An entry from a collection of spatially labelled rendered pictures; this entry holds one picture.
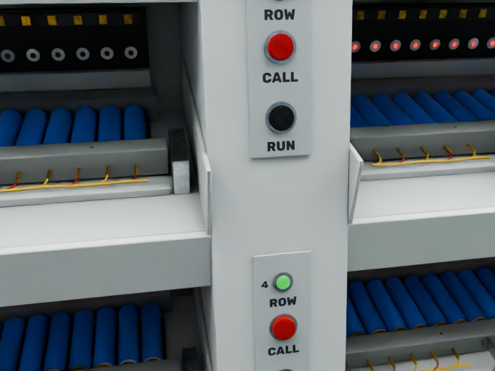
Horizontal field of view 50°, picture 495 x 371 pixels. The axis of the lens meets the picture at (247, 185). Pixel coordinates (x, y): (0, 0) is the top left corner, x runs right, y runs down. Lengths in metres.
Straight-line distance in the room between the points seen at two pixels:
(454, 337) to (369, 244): 0.17
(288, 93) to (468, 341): 0.31
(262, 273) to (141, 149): 0.13
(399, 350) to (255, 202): 0.23
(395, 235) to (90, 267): 0.21
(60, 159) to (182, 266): 0.12
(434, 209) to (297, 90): 0.14
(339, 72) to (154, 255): 0.17
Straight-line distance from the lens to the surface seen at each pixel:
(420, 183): 0.43
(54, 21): 0.49
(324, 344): 0.40
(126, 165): 0.40
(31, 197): 0.39
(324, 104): 0.35
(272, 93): 0.34
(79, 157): 0.40
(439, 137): 0.46
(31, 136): 0.44
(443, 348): 0.54
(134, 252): 0.35
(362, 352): 0.50
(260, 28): 0.33
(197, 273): 0.37
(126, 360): 0.49
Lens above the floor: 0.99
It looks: 14 degrees down
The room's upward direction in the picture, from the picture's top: 2 degrees counter-clockwise
